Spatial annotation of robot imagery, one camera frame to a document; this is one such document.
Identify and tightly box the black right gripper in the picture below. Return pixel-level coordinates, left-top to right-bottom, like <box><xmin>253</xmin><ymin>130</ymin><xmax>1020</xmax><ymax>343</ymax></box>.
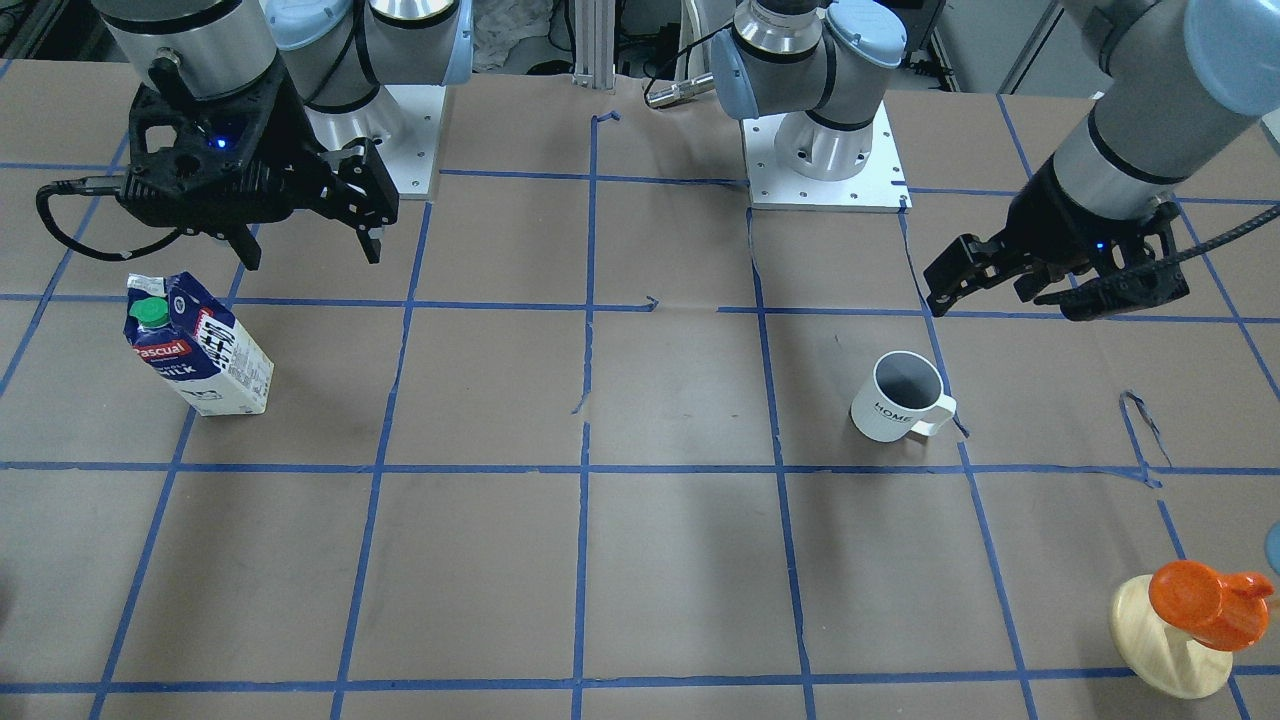
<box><xmin>116</xmin><ymin>68</ymin><xmax>399</xmax><ymax>272</ymax></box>

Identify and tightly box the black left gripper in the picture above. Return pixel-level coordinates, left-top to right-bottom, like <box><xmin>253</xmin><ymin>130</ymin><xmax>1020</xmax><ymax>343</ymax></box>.
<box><xmin>924</xmin><ymin>161</ymin><xmax>1190</xmax><ymax>322</ymax></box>

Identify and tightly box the white mug grey inside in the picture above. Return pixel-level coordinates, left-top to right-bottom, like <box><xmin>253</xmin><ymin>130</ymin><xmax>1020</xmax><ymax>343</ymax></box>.
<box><xmin>849</xmin><ymin>350</ymin><xmax>957</xmax><ymax>443</ymax></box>

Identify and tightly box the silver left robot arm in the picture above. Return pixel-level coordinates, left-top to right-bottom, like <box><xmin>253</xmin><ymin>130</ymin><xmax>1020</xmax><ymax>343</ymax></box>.
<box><xmin>707</xmin><ymin>1</ymin><xmax>1277</xmax><ymax>322</ymax></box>

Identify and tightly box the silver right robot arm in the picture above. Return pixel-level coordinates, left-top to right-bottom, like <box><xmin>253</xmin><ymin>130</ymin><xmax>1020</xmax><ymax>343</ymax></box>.
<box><xmin>93</xmin><ymin>1</ymin><xmax>474</xmax><ymax>270</ymax></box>

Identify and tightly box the blue white milk carton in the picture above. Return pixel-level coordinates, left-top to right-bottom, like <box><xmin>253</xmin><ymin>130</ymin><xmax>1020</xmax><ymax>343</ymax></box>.
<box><xmin>123</xmin><ymin>272</ymin><xmax>274</xmax><ymax>416</ymax></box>

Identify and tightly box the orange mug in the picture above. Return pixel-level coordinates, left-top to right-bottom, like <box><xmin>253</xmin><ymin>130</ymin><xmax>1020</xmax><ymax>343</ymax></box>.
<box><xmin>1148</xmin><ymin>560</ymin><xmax>1276</xmax><ymax>652</ymax></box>

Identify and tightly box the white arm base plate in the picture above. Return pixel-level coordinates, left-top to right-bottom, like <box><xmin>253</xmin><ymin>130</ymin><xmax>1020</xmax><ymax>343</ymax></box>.
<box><xmin>741</xmin><ymin>104</ymin><xmax>911</xmax><ymax>213</ymax></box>
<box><xmin>317</xmin><ymin>85</ymin><xmax>445</xmax><ymax>199</ymax></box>

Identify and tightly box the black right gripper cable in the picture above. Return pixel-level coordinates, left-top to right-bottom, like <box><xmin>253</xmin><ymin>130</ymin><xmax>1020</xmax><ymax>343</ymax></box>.
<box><xmin>33</xmin><ymin>177</ymin><xmax>191</xmax><ymax>265</ymax></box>

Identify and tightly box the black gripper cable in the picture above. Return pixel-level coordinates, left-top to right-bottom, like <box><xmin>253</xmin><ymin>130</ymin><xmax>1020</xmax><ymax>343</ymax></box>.
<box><xmin>33</xmin><ymin>177</ymin><xmax>191</xmax><ymax>265</ymax></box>
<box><xmin>1080</xmin><ymin>202</ymin><xmax>1280</xmax><ymax>301</ymax></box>

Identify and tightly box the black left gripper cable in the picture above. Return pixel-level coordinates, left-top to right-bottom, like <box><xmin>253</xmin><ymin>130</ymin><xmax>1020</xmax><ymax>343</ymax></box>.
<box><xmin>1080</xmin><ymin>202</ymin><xmax>1280</xmax><ymax>301</ymax></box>

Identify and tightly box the aluminium frame post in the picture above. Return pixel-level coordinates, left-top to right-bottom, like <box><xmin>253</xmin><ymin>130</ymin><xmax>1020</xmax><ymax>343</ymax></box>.
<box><xmin>570</xmin><ymin>0</ymin><xmax>617</xmax><ymax>94</ymax></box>

